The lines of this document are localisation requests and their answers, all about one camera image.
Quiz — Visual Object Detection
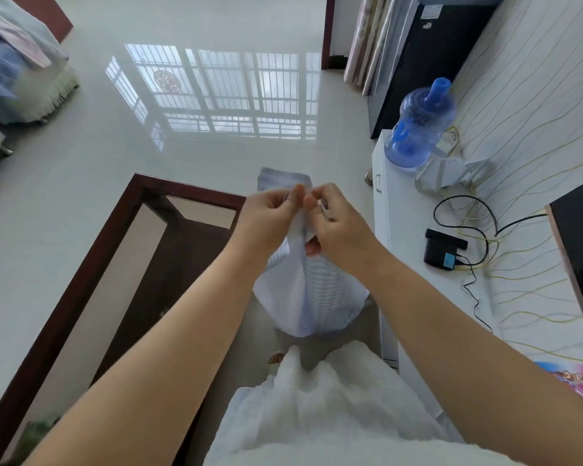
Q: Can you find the person's left hand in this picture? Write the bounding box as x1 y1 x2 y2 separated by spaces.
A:
232 183 307 259

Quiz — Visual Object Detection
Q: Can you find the person's right hand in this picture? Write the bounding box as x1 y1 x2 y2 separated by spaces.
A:
303 183 385 278

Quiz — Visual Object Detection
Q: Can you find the white blue striped shirt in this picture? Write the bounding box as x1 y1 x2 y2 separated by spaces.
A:
251 167 373 339

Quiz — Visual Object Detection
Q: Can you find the person's left forearm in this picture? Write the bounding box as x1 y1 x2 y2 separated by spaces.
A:
24 232 286 466

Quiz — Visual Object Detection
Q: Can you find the person's right forearm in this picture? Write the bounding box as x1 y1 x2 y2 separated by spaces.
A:
354 241 583 466

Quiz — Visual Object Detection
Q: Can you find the white low cabinet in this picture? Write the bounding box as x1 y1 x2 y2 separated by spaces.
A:
371 129 503 419

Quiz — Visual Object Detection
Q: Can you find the blue water jug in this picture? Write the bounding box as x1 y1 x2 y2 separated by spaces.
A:
384 77 458 169

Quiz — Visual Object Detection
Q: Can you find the black router box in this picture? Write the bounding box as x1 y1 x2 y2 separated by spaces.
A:
423 228 469 272

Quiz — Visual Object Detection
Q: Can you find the black tall cabinet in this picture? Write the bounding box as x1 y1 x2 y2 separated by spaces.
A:
369 0 507 140

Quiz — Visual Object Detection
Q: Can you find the person's white fluffy dress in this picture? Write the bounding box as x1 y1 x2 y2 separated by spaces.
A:
201 341 528 466

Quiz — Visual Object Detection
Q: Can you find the dark wood glass coffee table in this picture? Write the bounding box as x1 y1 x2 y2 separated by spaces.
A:
0 172 254 466

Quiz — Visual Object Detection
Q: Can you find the black television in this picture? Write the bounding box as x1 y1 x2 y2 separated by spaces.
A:
544 173 583 365

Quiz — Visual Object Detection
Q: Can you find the bed with piled blankets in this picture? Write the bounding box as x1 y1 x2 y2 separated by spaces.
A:
0 0 81 127

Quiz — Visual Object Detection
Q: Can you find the colourful picture sticker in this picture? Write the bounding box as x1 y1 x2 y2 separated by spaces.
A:
533 361 583 409

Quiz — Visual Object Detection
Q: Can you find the green cloth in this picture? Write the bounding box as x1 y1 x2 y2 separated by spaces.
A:
9 414 63 466

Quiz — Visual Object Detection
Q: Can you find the dark red door frame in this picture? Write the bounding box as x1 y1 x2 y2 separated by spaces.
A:
320 0 349 71

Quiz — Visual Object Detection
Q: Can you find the black looped cable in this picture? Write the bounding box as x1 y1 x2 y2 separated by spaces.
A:
433 194 499 239

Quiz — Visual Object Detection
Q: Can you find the thin black power cable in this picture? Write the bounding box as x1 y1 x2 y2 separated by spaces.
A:
459 212 549 334

